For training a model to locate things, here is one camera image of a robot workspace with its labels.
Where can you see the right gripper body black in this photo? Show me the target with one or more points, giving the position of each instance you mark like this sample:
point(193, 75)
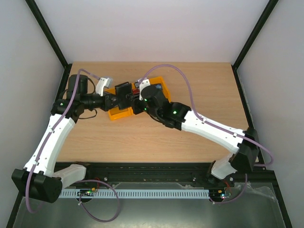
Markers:
point(135, 104)

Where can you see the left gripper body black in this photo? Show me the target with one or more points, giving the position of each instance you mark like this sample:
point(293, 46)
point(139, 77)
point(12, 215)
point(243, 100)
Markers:
point(107, 101)

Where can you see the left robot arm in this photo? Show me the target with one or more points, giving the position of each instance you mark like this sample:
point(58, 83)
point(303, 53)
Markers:
point(38, 180)

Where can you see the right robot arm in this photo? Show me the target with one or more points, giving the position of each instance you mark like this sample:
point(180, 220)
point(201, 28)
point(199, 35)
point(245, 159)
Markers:
point(240, 143)

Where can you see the red card stack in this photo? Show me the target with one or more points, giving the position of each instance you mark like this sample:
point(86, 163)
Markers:
point(135, 92)

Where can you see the orange plastic sorting bin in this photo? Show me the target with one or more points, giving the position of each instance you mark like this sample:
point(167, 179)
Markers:
point(115, 113)

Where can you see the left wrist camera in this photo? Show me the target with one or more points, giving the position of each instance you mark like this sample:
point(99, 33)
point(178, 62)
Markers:
point(103, 82)

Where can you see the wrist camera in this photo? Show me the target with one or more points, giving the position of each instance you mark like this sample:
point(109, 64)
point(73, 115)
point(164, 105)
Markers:
point(139, 86)
point(103, 82)

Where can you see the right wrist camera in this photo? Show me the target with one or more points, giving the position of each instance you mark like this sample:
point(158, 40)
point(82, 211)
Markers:
point(139, 86)

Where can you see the black aluminium frame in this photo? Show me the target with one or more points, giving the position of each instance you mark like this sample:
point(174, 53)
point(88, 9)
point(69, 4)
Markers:
point(157, 172)

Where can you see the white slotted cable duct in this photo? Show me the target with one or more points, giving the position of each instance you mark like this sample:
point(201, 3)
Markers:
point(136, 194)

